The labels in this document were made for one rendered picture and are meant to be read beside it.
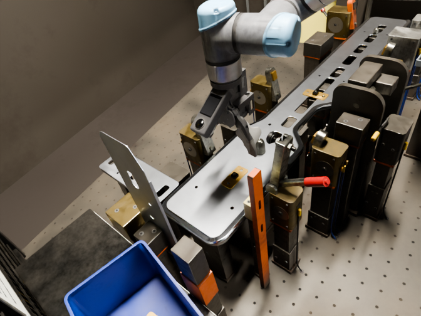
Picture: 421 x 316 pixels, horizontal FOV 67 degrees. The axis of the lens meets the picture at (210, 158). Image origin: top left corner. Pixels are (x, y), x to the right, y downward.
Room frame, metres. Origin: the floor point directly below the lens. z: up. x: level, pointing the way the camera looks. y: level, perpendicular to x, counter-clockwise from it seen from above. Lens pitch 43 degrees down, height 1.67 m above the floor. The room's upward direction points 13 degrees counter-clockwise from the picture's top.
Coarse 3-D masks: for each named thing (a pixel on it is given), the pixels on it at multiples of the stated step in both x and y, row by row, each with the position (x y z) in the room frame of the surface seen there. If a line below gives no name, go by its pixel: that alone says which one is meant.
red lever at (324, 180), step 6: (282, 180) 0.50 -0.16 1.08; (288, 180) 0.48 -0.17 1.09; (294, 180) 0.47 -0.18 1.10; (300, 180) 0.46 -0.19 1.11; (306, 180) 0.44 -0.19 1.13; (312, 180) 0.43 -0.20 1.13; (318, 180) 0.42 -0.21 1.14; (324, 180) 0.42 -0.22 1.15; (282, 186) 0.49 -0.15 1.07; (288, 186) 0.48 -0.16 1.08; (294, 186) 0.46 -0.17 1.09; (306, 186) 0.44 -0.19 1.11; (312, 186) 0.43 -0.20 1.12; (318, 186) 0.42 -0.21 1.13; (324, 186) 0.41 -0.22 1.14
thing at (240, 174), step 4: (236, 168) 0.65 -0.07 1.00; (240, 168) 0.64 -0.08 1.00; (244, 168) 0.64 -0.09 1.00; (232, 172) 0.63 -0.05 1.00; (236, 172) 0.62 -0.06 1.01; (240, 172) 0.63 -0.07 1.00; (244, 172) 0.62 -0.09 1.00; (228, 176) 0.62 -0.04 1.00; (232, 176) 0.61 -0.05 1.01; (236, 176) 0.61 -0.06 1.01; (240, 176) 0.61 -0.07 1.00; (224, 180) 0.61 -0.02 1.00; (228, 180) 0.61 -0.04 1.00; (232, 180) 0.60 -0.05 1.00; (236, 180) 0.60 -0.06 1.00; (224, 184) 0.59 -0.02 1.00; (232, 184) 0.59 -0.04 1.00
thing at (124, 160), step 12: (108, 144) 0.48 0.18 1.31; (120, 144) 0.44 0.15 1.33; (120, 156) 0.46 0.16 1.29; (132, 156) 0.42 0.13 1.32; (120, 168) 0.48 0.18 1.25; (132, 168) 0.44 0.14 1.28; (144, 180) 0.42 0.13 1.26; (132, 192) 0.48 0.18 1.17; (144, 192) 0.44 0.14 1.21; (144, 204) 0.46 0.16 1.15; (156, 204) 0.42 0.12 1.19; (144, 216) 0.49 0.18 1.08; (156, 216) 0.43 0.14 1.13; (168, 228) 0.41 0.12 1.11; (168, 240) 0.43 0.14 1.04
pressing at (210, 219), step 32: (384, 32) 1.25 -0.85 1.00; (320, 64) 1.11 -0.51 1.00; (352, 64) 1.06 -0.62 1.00; (288, 96) 0.94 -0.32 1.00; (288, 128) 0.77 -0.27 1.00; (224, 160) 0.69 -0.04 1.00; (256, 160) 0.66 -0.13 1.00; (192, 192) 0.59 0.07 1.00; (224, 192) 0.57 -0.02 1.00; (192, 224) 0.49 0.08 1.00; (224, 224) 0.47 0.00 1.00
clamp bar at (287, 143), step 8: (272, 136) 0.51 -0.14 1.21; (288, 136) 0.50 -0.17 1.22; (280, 144) 0.48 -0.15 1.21; (288, 144) 0.48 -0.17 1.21; (280, 152) 0.48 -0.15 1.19; (288, 152) 0.49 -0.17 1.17; (280, 160) 0.48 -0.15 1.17; (288, 160) 0.50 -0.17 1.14; (272, 168) 0.50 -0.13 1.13; (280, 168) 0.48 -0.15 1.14; (272, 176) 0.50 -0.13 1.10; (280, 176) 0.49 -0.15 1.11
